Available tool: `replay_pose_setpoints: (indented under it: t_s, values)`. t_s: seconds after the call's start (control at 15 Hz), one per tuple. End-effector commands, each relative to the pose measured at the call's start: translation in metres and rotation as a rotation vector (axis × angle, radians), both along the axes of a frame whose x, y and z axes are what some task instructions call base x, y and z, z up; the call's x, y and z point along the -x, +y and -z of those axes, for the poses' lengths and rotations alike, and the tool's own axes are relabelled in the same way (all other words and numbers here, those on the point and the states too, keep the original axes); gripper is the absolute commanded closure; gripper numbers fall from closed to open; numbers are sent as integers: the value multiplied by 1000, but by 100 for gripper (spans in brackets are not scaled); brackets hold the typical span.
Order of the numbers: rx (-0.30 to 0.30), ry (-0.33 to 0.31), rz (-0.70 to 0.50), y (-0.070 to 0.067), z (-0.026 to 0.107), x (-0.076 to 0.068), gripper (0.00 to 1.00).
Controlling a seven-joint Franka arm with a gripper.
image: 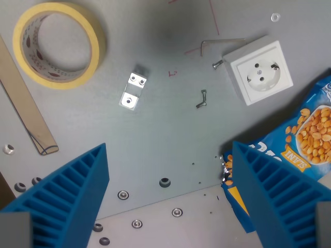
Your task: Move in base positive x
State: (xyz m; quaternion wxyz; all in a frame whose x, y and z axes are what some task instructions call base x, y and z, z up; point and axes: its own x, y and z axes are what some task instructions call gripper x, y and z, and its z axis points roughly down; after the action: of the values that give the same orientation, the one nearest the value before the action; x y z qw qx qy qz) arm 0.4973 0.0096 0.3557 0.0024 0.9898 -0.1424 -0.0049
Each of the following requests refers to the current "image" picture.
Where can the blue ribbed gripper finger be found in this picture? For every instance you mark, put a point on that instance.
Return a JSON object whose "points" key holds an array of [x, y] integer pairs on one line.
{"points": [[274, 191], [64, 196]]}

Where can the blue peanut snack bag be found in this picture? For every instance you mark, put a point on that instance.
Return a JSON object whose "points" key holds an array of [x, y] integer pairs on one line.
{"points": [[302, 139]]}

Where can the silver threaded metal insert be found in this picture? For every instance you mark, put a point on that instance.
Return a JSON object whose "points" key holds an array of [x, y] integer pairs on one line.
{"points": [[8, 149]]}

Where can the flat wooden stick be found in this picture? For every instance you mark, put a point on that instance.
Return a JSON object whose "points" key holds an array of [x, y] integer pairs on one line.
{"points": [[24, 103]]}

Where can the small metal screw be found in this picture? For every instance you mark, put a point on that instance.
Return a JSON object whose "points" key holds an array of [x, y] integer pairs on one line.
{"points": [[204, 94], [201, 104], [217, 63]]}

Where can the yellow masking tape roll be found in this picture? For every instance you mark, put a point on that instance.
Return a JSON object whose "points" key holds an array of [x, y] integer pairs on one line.
{"points": [[59, 45]]}

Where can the metal hex key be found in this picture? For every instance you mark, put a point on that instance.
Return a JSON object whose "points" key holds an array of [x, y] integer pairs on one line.
{"points": [[219, 41]]}

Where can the small metal washer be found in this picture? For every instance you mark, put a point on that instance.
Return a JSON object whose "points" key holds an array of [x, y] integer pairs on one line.
{"points": [[275, 17]]}

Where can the white wall power socket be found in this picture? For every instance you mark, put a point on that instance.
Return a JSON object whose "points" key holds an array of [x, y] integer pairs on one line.
{"points": [[258, 71]]}

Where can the metal angle bracket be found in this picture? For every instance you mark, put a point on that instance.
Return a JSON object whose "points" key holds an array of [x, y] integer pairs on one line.
{"points": [[134, 87]]}

